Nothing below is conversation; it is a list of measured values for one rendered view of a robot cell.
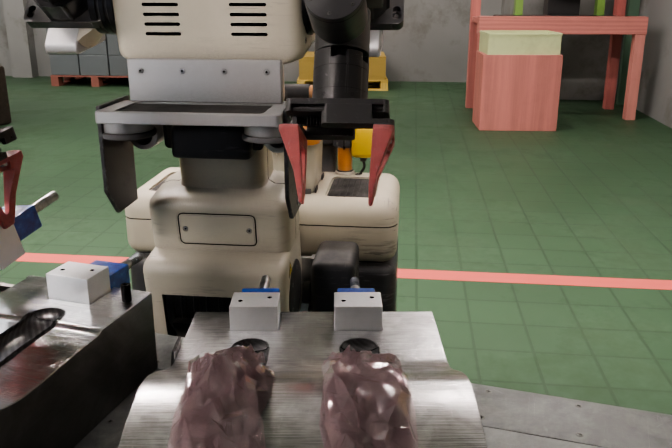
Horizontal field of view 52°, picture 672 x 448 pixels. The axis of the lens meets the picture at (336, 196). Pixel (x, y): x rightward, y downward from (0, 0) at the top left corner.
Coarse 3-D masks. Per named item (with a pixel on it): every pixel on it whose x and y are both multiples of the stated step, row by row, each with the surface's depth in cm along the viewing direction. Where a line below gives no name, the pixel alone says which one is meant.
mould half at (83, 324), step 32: (32, 288) 73; (0, 320) 66; (64, 320) 66; (96, 320) 66; (128, 320) 68; (32, 352) 61; (64, 352) 61; (96, 352) 63; (128, 352) 69; (0, 384) 56; (32, 384) 56; (64, 384) 59; (96, 384) 64; (128, 384) 69; (0, 416) 52; (32, 416) 56; (64, 416) 60; (96, 416) 64
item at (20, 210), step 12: (36, 204) 79; (48, 204) 81; (24, 216) 75; (36, 216) 77; (0, 228) 72; (12, 228) 73; (24, 228) 75; (36, 228) 77; (0, 240) 72; (12, 240) 73; (0, 252) 72; (12, 252) 73; (24, 252) 75; (0, 264) 72
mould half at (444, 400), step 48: (192, 336) 70; (240, 336) 70; (288, 336) 70; (336, 336) 70; (384, 336) 70; (432, 336) 70; (144, 384) 54; (288, 384) 54; (432, 384) 54; (144, 432) 49; (288, 432) 49; (432, 432) 49; (480, 432) 49
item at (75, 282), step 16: (48, 272) 70; (64, 272) 70; (80, 272) 70; (96, 272) 70; (112, 272) 73; (128, 272) 76; (48, 288) 70; (64, 288) 70; (80, 288) 69; (96, 288) 70
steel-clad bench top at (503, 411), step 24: (168, 336) 81; (168, 360) 76; (120, 408) 67; (480, 408) 67; (504, 408) 67; (528, 408) 67; (552, 408) 67; (576, 408) 67; (600, 408) 67; (624, 408) 67; (96, 432) 64; (120, 432) 64; (504, 432) 64; (528, 432) 64; (552, 432) 64; (576, 432) 64; (600, 432) 64; (624, 432) 64; (648, 432) 64
